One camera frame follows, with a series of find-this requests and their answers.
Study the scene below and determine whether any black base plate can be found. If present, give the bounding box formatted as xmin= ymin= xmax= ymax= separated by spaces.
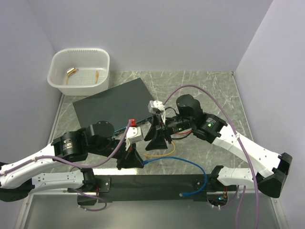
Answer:
xmin=80 ymin=174 xmax=237 ymax=202

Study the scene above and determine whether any small orange plug in tub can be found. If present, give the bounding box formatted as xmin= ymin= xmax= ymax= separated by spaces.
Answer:
xmin=95 ymin=71 xmax=99 ymax=84

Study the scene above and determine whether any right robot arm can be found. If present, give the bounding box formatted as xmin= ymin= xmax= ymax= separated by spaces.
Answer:
xmin=144 ymin=94 xmax=292 ymax=198

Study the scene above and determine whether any orange ethernet cable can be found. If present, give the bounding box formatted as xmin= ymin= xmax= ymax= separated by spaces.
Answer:
xmin=143 ymin=142 xmax=176 ymax=158

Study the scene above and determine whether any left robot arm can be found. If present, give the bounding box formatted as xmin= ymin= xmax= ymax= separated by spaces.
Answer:
xmin=0 ymin=120 xmax=144 ymax=202

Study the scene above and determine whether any black network switch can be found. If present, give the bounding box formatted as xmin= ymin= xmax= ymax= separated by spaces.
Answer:
xmin=73 ymin=78 xmax=154 ymax=132

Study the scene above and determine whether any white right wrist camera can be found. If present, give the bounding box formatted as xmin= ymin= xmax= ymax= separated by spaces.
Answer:
xmin=148 ymin=100 xmax=166 ymax=124

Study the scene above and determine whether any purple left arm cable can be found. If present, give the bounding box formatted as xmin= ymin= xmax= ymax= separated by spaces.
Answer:
xmin=0 ymin=119 xmax=134 ymax=211

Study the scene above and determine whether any aluminium rail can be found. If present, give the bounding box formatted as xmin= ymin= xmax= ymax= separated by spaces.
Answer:
xmin=23 ymin=190 xmax=277 ymax=203

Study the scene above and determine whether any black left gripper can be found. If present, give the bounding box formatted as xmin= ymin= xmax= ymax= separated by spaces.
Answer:
xmin=89 ymin=137 xmax=145 ymax=170

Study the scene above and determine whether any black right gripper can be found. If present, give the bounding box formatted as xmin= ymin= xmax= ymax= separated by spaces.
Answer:
xmin=144 ymin=113 xmax=193 ymax=151

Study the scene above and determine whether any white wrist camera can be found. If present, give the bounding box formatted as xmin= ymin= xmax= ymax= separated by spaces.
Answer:
xmin=148 ymin=100 xmax=166 ymax=124
xmin=125 ymin=119 xmax=144 ymax=151

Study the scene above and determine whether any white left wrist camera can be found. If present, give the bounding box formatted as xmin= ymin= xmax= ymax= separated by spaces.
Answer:
xmin=125 ymin=119 xmax=144 ymax=151

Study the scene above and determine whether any white plastic tub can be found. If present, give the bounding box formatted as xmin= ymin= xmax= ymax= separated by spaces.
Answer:
xmin=47 ymin=48 xmax=110 ymax=96

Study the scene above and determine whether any orange cable piece in tub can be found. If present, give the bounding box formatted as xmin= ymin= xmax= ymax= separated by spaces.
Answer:
xmin=65 ymin=67 xmax=79 ymax=84

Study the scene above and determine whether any blue ethernet cable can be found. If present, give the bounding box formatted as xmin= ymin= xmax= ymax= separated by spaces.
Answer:
xmin=142 ymin=156 xmax=207 ymax=198

